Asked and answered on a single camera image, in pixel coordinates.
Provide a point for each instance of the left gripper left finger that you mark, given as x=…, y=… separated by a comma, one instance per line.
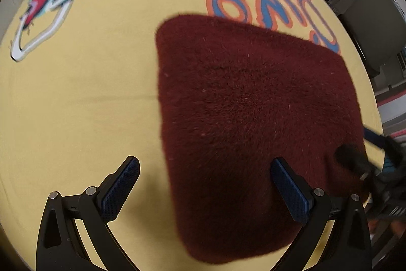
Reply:
x=59, y=245

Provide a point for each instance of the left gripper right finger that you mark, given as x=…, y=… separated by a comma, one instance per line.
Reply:
x=349, y=244

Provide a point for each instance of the yellow dinosaur bed cover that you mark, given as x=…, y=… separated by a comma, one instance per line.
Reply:
x=79, y=94

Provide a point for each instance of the grey desk chair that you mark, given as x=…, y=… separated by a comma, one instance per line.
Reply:
x=377, y=29

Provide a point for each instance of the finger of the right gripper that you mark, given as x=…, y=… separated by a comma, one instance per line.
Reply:
x=354, y=160
x=379, y=140

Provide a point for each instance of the dark red knit sweater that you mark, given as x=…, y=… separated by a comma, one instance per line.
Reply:
x=234, y=96

